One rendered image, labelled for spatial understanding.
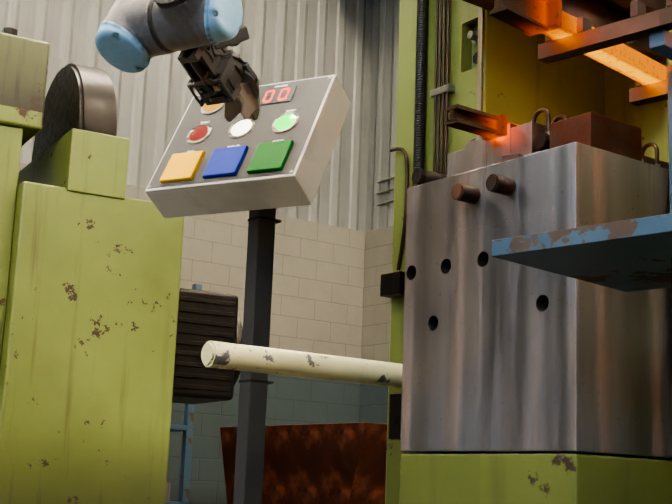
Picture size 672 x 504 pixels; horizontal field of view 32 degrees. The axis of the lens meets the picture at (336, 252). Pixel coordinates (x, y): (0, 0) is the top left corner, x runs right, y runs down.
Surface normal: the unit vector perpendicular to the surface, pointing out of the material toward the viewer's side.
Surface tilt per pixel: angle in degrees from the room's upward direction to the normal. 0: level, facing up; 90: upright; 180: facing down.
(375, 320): 90
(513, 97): 90
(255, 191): 150
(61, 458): 90
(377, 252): 90
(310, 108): 60
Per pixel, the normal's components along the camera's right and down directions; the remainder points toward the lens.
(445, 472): -0.80, -0.14
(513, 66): 0.60, -0.14
